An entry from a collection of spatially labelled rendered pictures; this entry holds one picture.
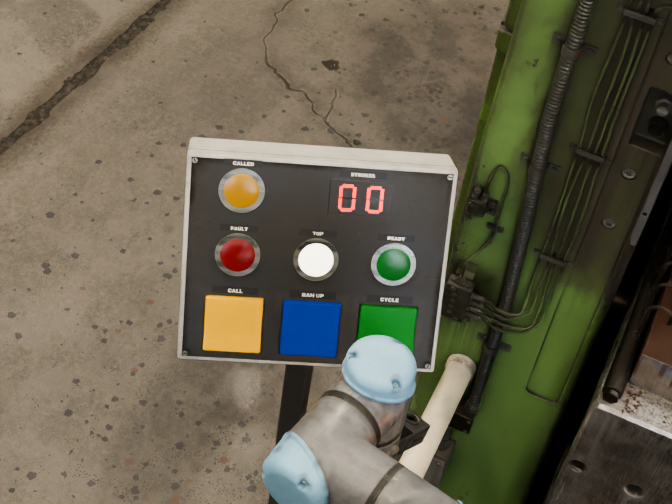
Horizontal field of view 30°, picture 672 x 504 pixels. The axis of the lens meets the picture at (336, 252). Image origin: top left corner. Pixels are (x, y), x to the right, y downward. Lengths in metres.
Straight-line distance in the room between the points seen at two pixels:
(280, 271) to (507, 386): 0.64
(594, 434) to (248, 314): 0.53
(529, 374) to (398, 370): 0.84
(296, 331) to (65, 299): 1.38
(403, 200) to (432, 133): 1.82
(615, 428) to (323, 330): 0.44
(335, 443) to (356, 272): 0.43
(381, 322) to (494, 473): 0.75
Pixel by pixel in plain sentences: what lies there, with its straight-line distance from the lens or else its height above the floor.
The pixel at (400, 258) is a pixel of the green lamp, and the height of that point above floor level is 1.10.
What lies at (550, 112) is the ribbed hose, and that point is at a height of 1.22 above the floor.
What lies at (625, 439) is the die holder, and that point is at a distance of 1.80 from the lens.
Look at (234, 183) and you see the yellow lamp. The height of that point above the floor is 1.17.
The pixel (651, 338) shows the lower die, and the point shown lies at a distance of 1.77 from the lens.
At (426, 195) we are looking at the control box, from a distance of 1.59.
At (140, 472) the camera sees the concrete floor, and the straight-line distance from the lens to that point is 2.68.
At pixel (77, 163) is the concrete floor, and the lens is 3.25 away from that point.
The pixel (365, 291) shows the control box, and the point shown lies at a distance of 1.62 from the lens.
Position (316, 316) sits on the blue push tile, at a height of 1.03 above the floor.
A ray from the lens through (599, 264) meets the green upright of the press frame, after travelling 1.86.
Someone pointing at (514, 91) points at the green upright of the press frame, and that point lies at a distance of 1.70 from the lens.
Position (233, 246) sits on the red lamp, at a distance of 1.59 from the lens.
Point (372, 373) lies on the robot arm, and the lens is 1.25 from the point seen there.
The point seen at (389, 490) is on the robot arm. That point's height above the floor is 1.27.
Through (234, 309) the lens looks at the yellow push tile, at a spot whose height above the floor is 1.03.
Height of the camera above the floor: 2.30
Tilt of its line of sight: 49 degrees down
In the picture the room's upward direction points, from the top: 9 degrees clockwise
